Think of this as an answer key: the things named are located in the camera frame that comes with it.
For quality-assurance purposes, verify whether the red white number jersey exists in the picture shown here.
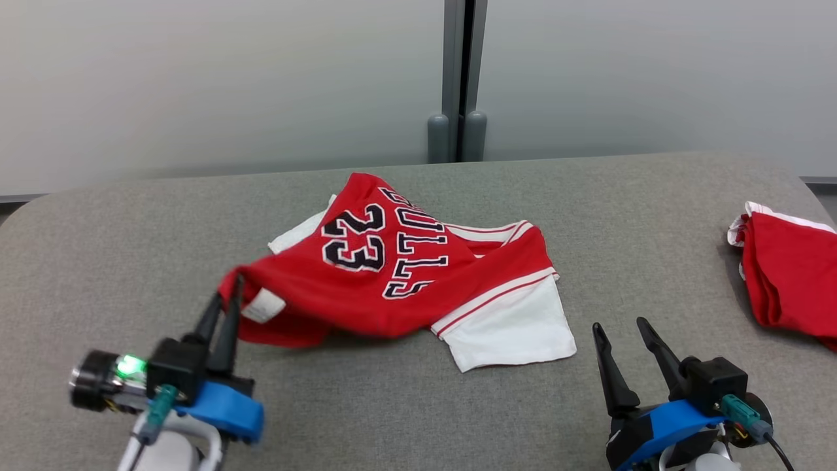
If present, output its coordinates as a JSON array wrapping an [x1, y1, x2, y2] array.
[[218, 172, 577, 374]]

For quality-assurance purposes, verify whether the left camera cable green plug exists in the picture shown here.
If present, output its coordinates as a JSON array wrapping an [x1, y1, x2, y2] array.
[[124, 384, 179, 471]]

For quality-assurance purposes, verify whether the grey rounded column cap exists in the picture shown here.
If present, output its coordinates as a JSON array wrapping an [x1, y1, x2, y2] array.
[[461, 110, 488, 162], [427, 113, 451, 164]]

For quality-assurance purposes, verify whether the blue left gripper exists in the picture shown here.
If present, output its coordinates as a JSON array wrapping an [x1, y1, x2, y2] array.
[[70, 276, 265, 445]]

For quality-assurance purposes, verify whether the red shorts white stripe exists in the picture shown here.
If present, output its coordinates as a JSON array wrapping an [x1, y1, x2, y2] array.
[[727, 201, 837, 353]]

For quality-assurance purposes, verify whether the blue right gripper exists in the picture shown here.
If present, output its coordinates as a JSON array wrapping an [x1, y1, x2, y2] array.
[[592, 317, 776, 471]]

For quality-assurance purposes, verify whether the grey partition column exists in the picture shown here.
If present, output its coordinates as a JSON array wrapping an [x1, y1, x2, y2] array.
[[441, 0, 488, 163]]

